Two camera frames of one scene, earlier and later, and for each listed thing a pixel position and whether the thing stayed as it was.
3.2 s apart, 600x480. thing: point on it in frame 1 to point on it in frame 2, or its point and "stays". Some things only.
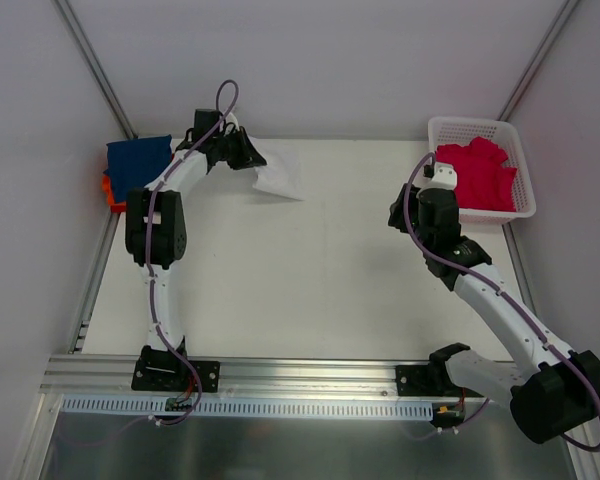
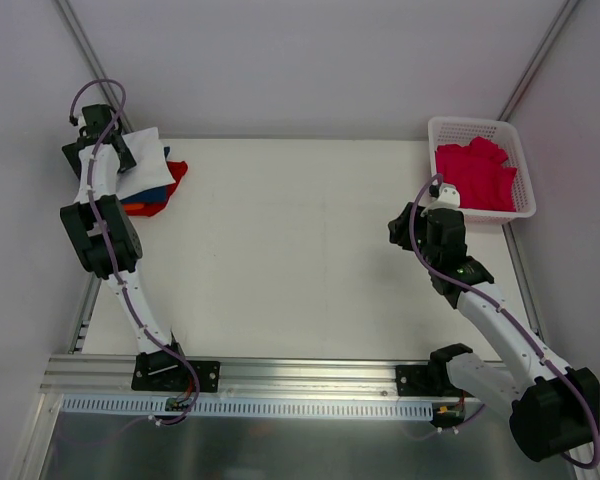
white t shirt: [282, 174] to [152, 170]
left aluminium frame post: [118, 113] stays
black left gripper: [236, 151] to [73, 156]
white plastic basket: [455, 130] stays
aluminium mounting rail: [111, 377] stays
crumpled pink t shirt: [482, 181] stays
